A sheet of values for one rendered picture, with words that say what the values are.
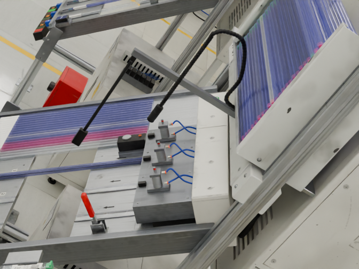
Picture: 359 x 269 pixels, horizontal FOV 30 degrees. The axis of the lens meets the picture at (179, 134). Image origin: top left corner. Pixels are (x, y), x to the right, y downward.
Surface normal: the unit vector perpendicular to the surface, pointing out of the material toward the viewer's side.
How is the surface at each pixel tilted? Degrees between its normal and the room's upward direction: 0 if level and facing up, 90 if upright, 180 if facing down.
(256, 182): 90
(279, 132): 90
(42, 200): 0
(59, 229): 0
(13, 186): 43
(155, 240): 90
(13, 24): 0
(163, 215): 90
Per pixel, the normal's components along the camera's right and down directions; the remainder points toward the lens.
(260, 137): -0.06, 0.50
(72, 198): 0.55, -0.71
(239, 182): -0.84, -0.50
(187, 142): -0.17, -0.86
